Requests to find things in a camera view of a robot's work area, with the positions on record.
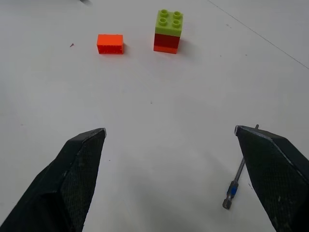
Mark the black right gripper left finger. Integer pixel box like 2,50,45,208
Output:
0,127,107,232

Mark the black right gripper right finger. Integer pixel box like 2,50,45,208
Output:
233,125,309,232

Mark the metal screwdriver bit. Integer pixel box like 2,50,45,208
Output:
222,124,259,210

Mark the orange rectangular block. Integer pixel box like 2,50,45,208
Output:
97,34,125,55

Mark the orange flat toy brick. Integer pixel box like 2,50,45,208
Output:
153,44,180,55

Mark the dark red toy brick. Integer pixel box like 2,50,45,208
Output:
154,32,182,48

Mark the green studded toy brick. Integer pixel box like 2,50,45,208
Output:
155,9,184,37

